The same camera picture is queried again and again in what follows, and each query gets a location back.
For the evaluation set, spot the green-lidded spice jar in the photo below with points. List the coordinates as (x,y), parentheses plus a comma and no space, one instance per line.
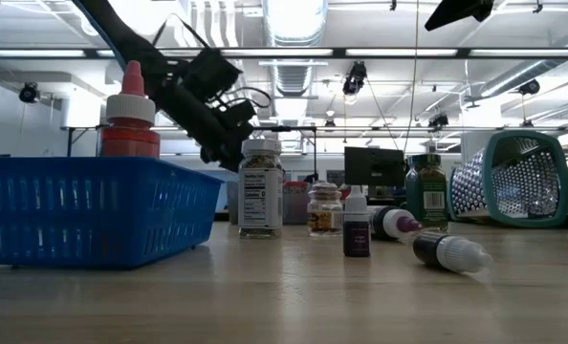
(427,191)

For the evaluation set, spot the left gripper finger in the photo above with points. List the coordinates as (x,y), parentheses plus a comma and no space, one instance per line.
(226,155)

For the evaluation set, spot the black background rack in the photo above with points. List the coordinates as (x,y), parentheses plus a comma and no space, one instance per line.
(70,143)

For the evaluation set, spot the purple icing bottle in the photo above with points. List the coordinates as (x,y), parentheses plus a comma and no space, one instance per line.
(394,222)

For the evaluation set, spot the silver ventilation duct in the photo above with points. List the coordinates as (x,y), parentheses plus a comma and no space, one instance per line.
(293,19)

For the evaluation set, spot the blue plastic basket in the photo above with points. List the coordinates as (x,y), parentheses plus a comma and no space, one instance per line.
(73,215)

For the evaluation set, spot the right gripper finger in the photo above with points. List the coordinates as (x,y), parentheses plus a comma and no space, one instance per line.
(461,10)

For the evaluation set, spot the white-lidded glass spice jar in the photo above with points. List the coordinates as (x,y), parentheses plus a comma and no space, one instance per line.
(260,200)

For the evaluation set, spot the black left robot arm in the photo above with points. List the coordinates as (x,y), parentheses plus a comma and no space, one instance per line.
(136,52)

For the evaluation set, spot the black monitor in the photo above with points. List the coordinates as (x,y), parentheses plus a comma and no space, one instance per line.
(375,167)

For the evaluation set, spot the black track light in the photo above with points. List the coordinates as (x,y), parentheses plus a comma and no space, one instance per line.
(356,76)
(439,121)
(28,93)
(529,87)

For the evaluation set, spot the small purple food colouring bottle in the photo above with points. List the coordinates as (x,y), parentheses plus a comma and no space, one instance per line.
(356,239)

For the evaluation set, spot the small glass sprinkles jar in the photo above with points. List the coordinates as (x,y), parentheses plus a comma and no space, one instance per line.
(324,210)

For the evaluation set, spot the teal-framed metal box grater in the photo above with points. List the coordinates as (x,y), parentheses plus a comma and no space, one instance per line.
(470,191)

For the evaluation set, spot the red icing bottle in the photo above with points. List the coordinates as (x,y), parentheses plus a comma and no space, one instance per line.
(130,138)

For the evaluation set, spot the small black food colouring bottle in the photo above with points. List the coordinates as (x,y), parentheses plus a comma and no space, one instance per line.
(451,253)

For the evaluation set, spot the black overhead frame bar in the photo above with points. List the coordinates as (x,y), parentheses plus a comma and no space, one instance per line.
(463,52)

